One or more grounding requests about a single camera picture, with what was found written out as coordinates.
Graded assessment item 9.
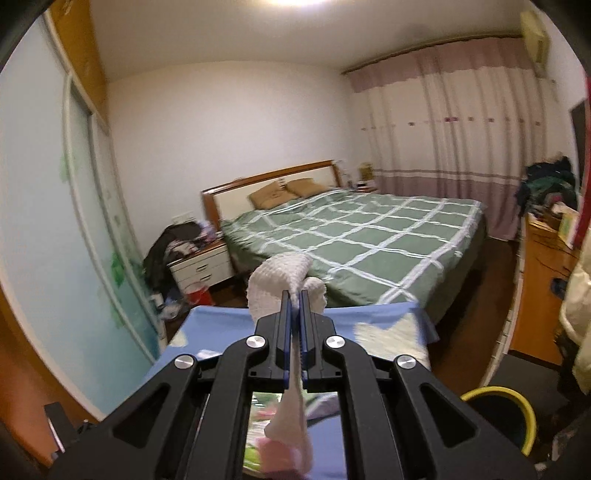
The wooden bed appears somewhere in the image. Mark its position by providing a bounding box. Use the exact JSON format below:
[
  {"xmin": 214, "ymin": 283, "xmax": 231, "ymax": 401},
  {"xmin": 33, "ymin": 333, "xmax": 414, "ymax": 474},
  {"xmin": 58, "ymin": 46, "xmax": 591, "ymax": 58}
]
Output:
[{"xmin": 201, "ymin": 159, "xmax": 488, "ymax": 324}]

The green and yellow box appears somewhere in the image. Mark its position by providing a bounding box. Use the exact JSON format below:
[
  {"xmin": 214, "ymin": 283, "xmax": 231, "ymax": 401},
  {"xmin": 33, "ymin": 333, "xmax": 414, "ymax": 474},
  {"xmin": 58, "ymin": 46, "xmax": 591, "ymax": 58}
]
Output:
[{"xmin": 556, "ymin": 205, "xmax": 580, "ymax": 243}]

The wooden side desk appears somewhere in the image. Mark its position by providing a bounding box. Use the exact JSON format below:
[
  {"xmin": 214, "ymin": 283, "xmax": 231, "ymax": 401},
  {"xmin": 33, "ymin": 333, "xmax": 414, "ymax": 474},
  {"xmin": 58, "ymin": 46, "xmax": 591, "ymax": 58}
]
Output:
[{"xmin": 508, "ymin": 217, "xmax": 583, "ymax": 370}]

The cream air conditioner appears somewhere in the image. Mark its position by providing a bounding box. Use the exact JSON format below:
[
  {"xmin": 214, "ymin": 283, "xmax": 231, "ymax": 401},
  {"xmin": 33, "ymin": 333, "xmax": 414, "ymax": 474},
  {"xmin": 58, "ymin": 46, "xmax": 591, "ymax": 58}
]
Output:
[{"xmin": 519, "ymin": 9, "xmax": 550, "ymax": 79}]

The cream padded jacket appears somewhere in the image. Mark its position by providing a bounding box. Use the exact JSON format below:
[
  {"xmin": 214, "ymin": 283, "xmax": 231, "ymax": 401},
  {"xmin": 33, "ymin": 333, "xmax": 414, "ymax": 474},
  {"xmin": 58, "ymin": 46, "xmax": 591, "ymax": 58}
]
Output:
[{"xmin": 558, "ymin": 258, "xmax": 591, "ymax": 407}]

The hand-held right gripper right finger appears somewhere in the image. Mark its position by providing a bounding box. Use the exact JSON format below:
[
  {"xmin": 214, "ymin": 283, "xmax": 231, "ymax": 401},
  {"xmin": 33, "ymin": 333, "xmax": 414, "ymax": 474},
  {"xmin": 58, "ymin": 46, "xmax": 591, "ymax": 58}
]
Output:
[{"xmin": 298, "ymin": 290, "xmax": 539, "ymax": 480}]

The green plaid bedspread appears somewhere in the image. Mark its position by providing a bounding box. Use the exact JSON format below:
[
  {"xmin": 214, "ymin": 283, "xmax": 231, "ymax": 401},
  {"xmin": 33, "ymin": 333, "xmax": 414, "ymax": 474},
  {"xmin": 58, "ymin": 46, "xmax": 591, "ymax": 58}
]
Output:
[{"xmin": 219, "ymin": 187, "xmax": 485, "ymax": 308}]

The white nightstand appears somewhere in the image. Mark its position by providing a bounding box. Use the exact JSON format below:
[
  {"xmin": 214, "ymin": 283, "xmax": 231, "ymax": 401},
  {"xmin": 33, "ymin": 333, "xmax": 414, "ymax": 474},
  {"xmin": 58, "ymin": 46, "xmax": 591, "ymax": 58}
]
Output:
[{"xmin": 167, "ymin": 242, "xmax": 234, "ymax": 296}]

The pile of plastic bags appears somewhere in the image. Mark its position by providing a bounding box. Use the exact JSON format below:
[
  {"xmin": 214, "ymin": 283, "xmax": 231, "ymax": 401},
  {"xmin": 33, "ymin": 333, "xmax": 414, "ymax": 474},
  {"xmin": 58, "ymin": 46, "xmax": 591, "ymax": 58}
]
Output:
[{"xmin": 152, "ymin": 295, "xmax": 186, "ymax": 324}]

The blue printed tablecloth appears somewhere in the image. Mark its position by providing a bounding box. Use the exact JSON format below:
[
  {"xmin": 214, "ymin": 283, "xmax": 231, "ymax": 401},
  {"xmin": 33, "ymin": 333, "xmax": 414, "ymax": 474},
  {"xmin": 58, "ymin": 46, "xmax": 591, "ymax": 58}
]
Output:
[{"xmin": 167, "ymin": 301, "xmax": 437, "ymax": 372}]

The red bucket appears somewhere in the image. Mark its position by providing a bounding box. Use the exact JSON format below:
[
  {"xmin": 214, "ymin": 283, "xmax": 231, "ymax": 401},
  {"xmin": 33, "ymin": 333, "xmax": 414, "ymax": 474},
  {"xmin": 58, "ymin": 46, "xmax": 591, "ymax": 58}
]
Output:
[{"xmin": 185, "ymin": 285, "xmax": 215, "ymax": 306}]

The black monitor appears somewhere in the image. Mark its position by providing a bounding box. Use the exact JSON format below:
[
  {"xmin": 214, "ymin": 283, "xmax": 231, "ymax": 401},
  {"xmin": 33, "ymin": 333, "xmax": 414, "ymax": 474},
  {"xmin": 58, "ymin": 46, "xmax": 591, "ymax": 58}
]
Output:
[{"xmin": 569, "ymin": 99, "xmax": 591, "ymax": 185}]

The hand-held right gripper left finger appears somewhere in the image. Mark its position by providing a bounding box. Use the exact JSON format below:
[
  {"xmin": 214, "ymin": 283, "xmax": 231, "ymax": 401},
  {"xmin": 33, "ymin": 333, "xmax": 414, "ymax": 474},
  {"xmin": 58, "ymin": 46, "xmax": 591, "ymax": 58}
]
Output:
[{"xmin": 46, "ymin": 290, "xmax": 296, "ymax": 480}]

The yellow bin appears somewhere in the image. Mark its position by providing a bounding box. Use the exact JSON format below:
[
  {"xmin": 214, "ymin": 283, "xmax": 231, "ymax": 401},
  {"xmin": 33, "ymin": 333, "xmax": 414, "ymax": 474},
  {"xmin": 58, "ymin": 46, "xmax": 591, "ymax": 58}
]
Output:
[{"xmin": 459, "ymin": 387, "xmax": 539, "ymax": 457}]

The pile of dark clothes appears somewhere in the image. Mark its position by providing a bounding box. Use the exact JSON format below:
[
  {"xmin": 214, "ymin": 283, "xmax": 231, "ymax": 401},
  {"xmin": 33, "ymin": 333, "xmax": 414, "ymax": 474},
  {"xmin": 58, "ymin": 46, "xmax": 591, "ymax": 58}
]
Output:
[{"xmin": 143, "ymin": 220, "xmax": 227, "ymax": 296}]

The pink and white curtain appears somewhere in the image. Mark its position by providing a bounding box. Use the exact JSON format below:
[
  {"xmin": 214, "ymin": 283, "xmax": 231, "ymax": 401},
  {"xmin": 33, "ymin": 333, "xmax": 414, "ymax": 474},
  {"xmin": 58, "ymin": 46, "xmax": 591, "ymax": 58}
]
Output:
[{"xmin": 344, "ymin": 37, "xmax": 555, "ymax": 241}]

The wardrobe with glass sliding doors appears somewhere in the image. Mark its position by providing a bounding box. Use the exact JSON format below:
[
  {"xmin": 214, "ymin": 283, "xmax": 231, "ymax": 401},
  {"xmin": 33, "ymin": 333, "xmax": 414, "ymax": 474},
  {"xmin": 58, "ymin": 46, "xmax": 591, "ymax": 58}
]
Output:
[{"xmin": 0, "ymin": 0, "xmax": 169, "ymax": 467}]

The heap of clothes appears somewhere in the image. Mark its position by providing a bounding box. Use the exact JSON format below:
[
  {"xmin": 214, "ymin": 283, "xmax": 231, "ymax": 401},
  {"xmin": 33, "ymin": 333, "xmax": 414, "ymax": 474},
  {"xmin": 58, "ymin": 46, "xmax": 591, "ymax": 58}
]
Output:
[{"xmin": 517, "ymin": 157, "xmax": 580, "ymax": 222}]

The brown pillow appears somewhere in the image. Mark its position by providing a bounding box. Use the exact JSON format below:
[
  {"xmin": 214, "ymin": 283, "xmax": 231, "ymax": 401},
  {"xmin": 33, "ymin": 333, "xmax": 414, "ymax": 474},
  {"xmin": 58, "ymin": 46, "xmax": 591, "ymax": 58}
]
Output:
[
  {"xmin": 286, "ymin": 178, "xmax": 329, "ymax": 197},
  {"xmin": 248, "ymin": 181, "xmax": 298, "ymax": 209}
]

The white knitted cloth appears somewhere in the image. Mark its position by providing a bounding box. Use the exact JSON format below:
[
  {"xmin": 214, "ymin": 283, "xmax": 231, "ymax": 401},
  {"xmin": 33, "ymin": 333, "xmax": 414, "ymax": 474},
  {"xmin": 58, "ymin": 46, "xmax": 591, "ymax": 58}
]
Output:
[{"xmin": 247, "ymin": 253, "xmax": 328, "ymax": 476}]

